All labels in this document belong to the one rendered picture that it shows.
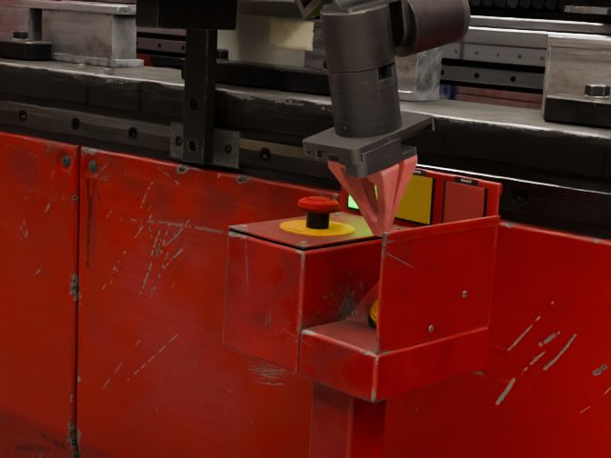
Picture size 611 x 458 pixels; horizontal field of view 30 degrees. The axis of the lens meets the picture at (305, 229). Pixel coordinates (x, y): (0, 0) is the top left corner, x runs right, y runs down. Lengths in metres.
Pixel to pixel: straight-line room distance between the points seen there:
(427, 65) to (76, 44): 0.65
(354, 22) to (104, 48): 0.96
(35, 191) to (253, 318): 0.78
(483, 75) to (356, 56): 0.79
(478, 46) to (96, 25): 0.60
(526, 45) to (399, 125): 0.73
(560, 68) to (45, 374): 0.94
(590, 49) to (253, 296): 0.51
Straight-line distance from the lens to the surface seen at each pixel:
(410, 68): 1.46
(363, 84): 0.94
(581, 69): 1.35
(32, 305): 1.84
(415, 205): 1.12
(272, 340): 1.06
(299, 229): 1.08
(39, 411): 1.88
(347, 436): 1.09
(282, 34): 1.59
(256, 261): 1.06
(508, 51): 1.69
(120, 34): 1.84
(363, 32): 0.93
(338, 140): 0.95
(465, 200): 1.08
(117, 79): 1.64
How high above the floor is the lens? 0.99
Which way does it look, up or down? 11 degrees down
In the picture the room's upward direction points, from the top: 3 degrees clockwise
